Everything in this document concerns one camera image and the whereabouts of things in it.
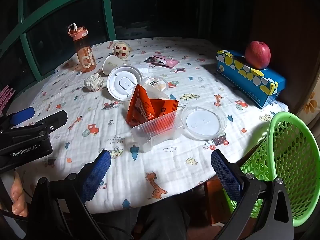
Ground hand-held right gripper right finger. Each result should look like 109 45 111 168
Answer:
211 149 294 240

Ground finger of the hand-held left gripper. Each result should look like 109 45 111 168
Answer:
15 110 68 140
0 107 35 130

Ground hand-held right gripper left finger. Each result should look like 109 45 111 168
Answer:
29 149 112 240

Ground white tissue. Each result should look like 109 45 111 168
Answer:
84 72 104 92

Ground clear round plastic lid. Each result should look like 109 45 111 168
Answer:
180 102 228 140

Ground clear plastic tray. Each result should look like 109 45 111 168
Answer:
130 112 184 153

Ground green plastic basket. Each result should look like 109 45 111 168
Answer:
222 111 320 227

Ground white plastic lid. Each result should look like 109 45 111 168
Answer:
107 64 143 102

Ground white paper cup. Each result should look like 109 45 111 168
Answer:
102 54 125 76

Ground orange snack wrapper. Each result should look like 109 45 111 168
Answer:
149 99 179 119
126 84 156 127

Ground clear plastic cup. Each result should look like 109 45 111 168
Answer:
147 91 170 103

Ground jelly cup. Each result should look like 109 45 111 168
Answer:
140 76 169 98

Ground pink snack wrapper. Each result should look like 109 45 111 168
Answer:
145 54 181 68

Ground person's left hand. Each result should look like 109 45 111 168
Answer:
11 172 27 217

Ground pink plastic rack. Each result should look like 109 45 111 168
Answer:
0 84 16 113

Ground orange box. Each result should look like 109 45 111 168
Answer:
204 177 225 224

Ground printed white blanket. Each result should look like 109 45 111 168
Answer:
6 37 289 214

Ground person's legs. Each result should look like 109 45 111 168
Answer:
92 197 195 240

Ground orange water bottle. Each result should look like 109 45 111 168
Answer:
68 23 97 73

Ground blue spotted tissue box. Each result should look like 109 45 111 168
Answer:
216 50 286 110

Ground beige plush toy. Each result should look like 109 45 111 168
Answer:
112 42 132 60

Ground floral curtain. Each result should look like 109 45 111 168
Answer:
297 90 320 125

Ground red apple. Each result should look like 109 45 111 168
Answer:
245 41 271 69

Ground brown wooden panel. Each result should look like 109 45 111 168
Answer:
250 0 320 110

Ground green window frame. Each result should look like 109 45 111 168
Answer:
0 0 213 80

